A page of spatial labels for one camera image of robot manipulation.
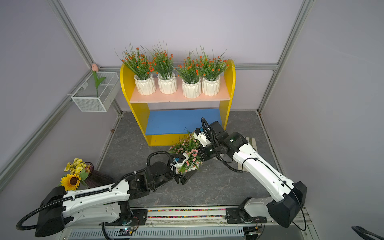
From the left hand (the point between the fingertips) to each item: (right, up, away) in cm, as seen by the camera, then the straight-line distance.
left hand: (190, 163), depth 71 cm
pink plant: (0, +10, -6) cm, 11 cm away
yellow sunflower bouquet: (-48, -2, -6) cm, 49 cm away
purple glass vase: (-47, -8, +3) cm, 48 cm away
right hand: (+3, +4, +1) cm, 5 cm away
